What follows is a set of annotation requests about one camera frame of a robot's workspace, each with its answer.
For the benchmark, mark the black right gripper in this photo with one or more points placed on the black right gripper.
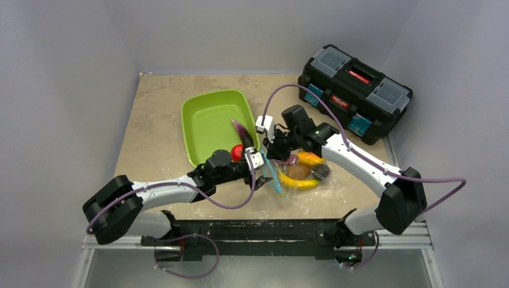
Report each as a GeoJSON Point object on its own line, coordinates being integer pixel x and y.
{"type": "Point", "coordinates": [274, 146]}

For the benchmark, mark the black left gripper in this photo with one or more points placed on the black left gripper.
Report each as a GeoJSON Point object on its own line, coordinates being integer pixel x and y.
{"type": "Point", "coordinates": [260, 180]}

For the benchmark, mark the brown fake kiwi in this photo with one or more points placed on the brown fake kiwi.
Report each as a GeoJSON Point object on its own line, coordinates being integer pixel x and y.
{"type": "Point", "coordinates": [298, 172]}

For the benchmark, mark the clear zip top bag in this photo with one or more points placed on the clear zip top bag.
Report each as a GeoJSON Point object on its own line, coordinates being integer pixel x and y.
{"type": "Point", "coordinates": [271, 169]}

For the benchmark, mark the purple fake eggplant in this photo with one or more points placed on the purple fake eggplant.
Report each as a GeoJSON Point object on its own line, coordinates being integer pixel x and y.
{"type": "Point", "coordinates": [243, 134]}

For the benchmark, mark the red fake apple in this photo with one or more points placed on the red fake apple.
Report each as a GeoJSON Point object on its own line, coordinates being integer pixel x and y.
{"type": "Point", "coordinates": [237, 153]}

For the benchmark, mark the yellow fake banana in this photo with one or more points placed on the yellow fake banana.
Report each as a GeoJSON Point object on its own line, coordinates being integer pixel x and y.
{"type": "Point", "coordinates": [298, 184]}

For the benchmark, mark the magenta fake sweet potato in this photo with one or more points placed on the magenta fake sweet potato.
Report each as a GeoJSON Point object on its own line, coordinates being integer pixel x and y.
{"type": "Point", "coordinates": [290, 161]}

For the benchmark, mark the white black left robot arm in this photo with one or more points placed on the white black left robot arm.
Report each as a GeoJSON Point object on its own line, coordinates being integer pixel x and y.
{"type": "Point", "coordinates": [112, 211]}

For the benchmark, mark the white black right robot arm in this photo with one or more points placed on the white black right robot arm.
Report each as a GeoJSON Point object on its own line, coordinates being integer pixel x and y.
{"type": "Point", "coordinates": [401, 200]}

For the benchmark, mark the orange fake mango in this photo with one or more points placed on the orange fake mango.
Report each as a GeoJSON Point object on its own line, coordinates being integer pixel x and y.
{"type": "Point", "coordinates": [309, 159]}

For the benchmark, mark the green plastic tray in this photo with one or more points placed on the green plastic tray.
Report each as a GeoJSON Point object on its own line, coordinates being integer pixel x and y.
{"type": "Point", "coordinates": [206, 125]}

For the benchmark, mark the black toolbox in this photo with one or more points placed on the black toolbox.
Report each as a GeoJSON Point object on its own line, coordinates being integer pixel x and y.
{"type": "Point", "coordinates": [364, 100]}

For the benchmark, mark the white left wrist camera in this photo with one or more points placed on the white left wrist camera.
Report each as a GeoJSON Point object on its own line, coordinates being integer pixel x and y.
{"type": "Point", "coordinates": [255, 159]}

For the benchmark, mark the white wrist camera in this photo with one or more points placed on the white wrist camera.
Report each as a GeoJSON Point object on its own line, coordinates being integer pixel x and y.
{"type": "Point", "coordinates": [255, 159]}
{"type": "Point", "coordinates": [266, 125]}

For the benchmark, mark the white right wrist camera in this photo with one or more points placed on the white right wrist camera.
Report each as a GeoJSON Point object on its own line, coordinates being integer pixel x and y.
{"type": "Point", "coordinates": [266, 125]}

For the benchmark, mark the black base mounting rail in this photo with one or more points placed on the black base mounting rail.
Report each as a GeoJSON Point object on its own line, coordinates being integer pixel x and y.
{"type": "Point", "coordinates": [323, 239]}

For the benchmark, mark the aluminium frame rail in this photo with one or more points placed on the aluminium frame rail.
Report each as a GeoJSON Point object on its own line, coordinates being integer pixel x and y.
{"type": "Point", "coordinates": [416, 237]}

